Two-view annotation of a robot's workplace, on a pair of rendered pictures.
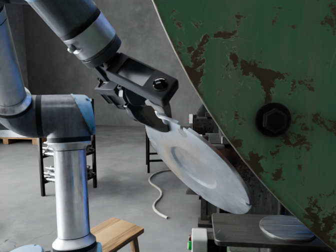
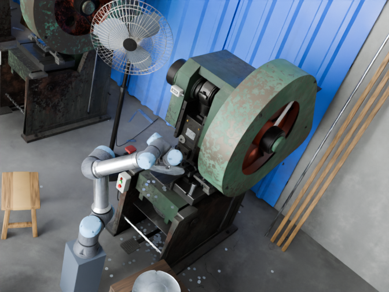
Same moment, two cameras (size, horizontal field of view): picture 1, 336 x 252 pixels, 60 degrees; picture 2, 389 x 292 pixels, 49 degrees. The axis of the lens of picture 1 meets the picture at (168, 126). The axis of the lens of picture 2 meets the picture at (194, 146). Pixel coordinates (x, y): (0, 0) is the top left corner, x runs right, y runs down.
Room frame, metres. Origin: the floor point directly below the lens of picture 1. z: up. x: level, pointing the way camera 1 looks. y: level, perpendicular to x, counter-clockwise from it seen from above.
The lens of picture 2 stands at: (-0.39, 1.64, 2.57)
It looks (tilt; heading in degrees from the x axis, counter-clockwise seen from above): 35 degrees down; 296
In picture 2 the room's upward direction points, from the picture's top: 19 degrees clockwise
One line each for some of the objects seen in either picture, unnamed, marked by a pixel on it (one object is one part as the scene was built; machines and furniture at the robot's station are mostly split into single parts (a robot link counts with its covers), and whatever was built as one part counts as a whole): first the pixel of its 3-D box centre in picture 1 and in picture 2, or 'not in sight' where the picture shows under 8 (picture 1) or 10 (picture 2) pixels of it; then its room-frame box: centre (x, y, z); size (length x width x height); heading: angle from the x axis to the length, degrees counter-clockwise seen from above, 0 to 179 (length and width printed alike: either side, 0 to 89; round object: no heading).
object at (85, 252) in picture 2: not in sight; (87, 243); (0.69, 0.39, 0.50); 0.15 x 0.15 x 0.10
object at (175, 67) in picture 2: not in sight; (184, 77); (0.88, -0.45, 1.31); 0.22 x 0.12 x 0.22; 85
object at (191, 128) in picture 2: not in sight; (194, 135); (0.64, -0.37, 1.04); 0.17 x 0.15 x 0.30; 85
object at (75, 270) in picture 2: not in sight; (81, 270); (0.69, 0.39, 0.23); 0.18 x 0.18 x 0.45; 74
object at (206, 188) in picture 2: not in sight; (204, 180); (0.47, -0.39, 0.76); 0.17 x 0.06 x 0.10; 175
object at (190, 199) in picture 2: not in sight; (183, 174); (0.63, -0.41, 0.68); 0.45 x 0.30 x 0.06; 175
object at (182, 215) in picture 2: not in sight; (214, 212); (0.36, -0.53, 0.45); 0.92 x 0.12 x 0.90; 85
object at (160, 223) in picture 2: not in sight; (172, 210); (0.63, -0.42, 0.31); 0.43 x 0.42 x 0.01; 175
